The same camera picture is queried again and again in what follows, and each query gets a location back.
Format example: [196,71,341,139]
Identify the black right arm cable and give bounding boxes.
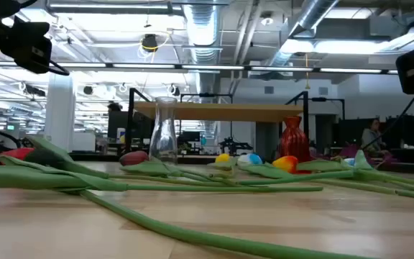
[361,92,414,150]

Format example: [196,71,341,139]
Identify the red ribbed glass vase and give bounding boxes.
[277,115,311,163]

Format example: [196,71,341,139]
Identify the purple artificial flower bunch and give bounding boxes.
[309,143,398,170]

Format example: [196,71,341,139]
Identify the black monitor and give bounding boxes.
[106,109,133,140]

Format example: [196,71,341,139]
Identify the white building pillar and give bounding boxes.
[44,71,77,152]

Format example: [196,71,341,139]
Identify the maroon artificial tulip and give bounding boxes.
[119,150,242,186]

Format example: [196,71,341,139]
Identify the orange artificial tulip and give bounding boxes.
[0,163,377,259]

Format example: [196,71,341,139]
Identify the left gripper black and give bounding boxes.
[0,16,54,76]

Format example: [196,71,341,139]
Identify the silver corrugated ventilation duct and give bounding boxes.
[182,3,223,105]

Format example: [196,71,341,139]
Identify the black round ceiling device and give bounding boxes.
[140,33,160,53]

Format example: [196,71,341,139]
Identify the white and blue artificial tulip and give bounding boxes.
[236,153,414,201]

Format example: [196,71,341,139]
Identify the black bar with light strips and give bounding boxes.
[0,60,399,76]

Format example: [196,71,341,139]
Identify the pale white artificial tulip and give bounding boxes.
[296,149,414,191]

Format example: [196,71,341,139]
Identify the clear glass vase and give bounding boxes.
[148,96,178,165]

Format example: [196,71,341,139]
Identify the yellow hanging cord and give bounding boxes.
[303,53,311,91]

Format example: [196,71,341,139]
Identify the silver smooth ventilation duct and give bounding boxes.
[267,0,339,68]

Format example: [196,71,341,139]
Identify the black cabinets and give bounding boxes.
[336,114,414,149]

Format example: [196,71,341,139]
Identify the person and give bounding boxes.
[360,117,391,156]

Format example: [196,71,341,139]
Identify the wooden shelf with black legs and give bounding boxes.
[125,87,311,154]

